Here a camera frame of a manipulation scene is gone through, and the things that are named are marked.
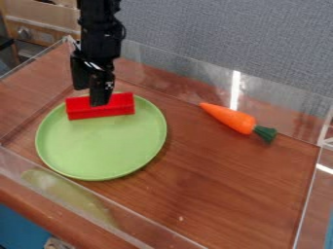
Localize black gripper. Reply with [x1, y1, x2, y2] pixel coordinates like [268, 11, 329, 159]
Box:
[71, 20, 126, 107]

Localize red rectangular block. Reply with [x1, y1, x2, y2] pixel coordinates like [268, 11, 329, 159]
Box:
[66, 92, 135, 120]

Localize green round plate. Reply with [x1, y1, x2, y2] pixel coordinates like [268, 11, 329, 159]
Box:
[35, 96, 167, 181]

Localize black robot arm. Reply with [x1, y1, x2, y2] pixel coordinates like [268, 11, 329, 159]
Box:
[71, 0, 126, 107]

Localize cardboard box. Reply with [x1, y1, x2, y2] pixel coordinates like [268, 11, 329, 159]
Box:
[0, 0, 79, 31]

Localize clear acrylic tray walls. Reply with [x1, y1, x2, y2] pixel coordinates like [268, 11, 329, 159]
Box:
[0, 42, 333, 249]

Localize orange toy carrot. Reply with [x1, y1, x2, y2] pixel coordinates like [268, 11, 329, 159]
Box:
[199, 102, 277, 143]

